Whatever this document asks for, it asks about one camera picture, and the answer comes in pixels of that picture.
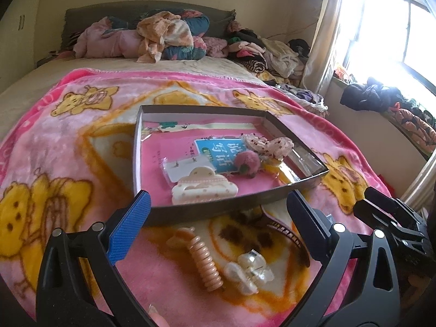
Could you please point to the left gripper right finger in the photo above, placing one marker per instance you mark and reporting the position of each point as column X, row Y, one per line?
column 373, row 297

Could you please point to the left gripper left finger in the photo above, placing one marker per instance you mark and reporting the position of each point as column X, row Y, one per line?
column 63, row 297

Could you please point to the orange spiral hair clip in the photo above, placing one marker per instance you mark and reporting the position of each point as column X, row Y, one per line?
column 186, row 238

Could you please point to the dark clothes on windowsill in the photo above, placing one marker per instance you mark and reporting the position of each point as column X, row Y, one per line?
column 416, row 123

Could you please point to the yellow rings in bag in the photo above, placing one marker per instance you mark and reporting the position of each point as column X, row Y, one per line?
column 282, row 173

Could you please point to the floral fabric bow scrunchie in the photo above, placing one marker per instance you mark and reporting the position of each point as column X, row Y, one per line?
column 276, row 149

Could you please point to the cream claw hair clip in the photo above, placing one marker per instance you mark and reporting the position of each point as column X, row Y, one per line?
column 202, row 185

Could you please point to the shallow dark cardboard box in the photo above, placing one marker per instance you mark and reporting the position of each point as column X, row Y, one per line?
column 169, row 131

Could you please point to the cream curtain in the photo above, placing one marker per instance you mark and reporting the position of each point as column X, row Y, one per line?
column 318, row 71

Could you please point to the blue printed card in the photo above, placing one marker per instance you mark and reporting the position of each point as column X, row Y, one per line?
column 221, row 152

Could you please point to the clothes pile by window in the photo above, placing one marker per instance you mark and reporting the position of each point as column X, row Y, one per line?
column 276, row 63

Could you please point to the cream wardrobe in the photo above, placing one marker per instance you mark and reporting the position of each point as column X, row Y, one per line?
column 17, row 40

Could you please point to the pile of bedding and clothes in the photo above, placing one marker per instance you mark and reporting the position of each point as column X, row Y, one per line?
column 177, row 34

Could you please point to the dark green headboard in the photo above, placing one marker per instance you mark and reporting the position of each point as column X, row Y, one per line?
column 78, row 19

